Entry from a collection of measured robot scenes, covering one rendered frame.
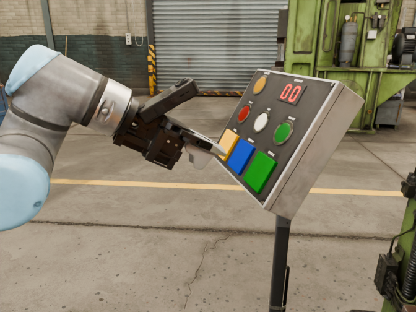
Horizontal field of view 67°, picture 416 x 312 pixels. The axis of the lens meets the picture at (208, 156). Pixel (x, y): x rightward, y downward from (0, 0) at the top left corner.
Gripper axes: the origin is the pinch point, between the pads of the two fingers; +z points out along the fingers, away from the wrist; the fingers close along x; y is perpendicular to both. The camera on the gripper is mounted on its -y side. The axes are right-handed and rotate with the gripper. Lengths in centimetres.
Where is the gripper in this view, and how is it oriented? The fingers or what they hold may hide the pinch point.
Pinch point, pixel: (221, 148)
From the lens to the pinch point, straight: 62.4
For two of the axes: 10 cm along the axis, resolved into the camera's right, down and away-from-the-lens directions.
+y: -4.8, 8.7, 1.5
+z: 8.3, 3.8, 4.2
